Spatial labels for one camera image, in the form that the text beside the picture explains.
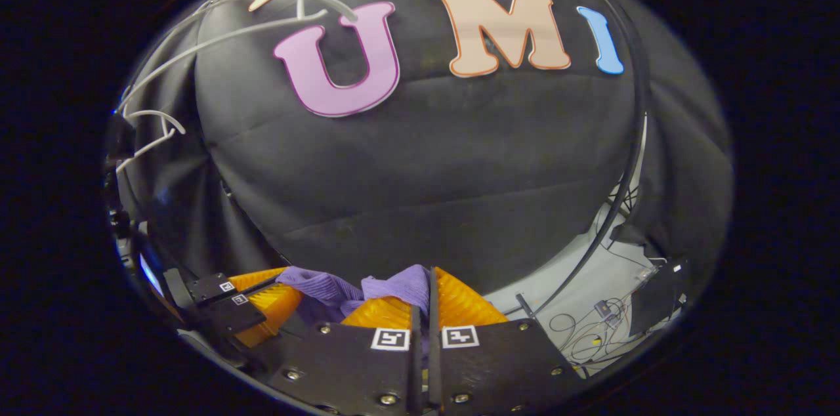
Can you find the grey power adapter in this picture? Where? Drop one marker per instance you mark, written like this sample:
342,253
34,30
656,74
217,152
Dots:
604,308

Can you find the black clothes rack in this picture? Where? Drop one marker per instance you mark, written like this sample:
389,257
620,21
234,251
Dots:
637,140

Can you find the black case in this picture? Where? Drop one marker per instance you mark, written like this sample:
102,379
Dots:
659,298

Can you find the white clothes hanger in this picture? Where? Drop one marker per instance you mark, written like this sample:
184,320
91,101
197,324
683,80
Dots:
157,113
315,14

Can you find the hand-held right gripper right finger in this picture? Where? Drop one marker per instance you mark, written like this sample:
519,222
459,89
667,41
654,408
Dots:
434,370

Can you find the black backdrop stand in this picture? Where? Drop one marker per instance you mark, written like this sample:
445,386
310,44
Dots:
622,206

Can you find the purple shirt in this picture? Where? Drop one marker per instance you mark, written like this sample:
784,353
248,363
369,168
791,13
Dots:
315,285

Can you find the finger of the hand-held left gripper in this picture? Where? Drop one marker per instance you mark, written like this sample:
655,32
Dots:
275,304
216,286

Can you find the black backdrop cloth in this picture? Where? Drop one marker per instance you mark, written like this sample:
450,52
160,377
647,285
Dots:
426,160

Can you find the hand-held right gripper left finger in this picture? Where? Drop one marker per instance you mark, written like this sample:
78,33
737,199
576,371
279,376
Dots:
416,370

